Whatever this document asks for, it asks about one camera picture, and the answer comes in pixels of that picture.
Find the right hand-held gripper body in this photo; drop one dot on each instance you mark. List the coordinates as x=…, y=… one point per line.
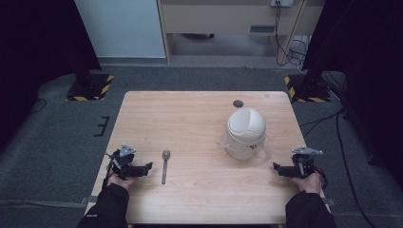
x=303, y=164

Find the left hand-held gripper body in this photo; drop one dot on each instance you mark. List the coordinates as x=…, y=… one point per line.
x=122, y=164

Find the metal spoon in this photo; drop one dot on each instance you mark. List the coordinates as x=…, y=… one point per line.
x=164, y=167

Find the white swing-lid trash bin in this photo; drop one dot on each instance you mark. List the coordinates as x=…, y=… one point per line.
x=246, y=131

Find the person's left hand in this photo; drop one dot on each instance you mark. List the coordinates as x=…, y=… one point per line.
x=122, y=182

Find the person's right hand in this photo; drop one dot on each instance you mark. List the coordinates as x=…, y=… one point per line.
x=307, y=183

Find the clear plastic bin liner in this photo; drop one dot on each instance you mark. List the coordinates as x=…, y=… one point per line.
x=268, y=155

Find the dark round table grommet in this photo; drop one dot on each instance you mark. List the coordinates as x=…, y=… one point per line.
x=238, y=103

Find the black striped stand base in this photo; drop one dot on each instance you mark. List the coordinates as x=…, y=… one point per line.
x=90, y=87
x=309, y=90

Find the white power strip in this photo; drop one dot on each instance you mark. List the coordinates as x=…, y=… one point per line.
x=299, y=47

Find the black curtain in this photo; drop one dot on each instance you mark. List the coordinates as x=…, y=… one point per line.
x=38, y=47
x=364, y=63

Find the white panel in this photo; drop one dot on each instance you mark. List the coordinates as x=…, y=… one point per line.
x=120, y=28

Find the beige wooden desk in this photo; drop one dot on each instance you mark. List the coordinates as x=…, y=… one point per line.
x=221, y=19

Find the grey wall socket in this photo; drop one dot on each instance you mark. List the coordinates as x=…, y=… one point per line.
x=281, y=3

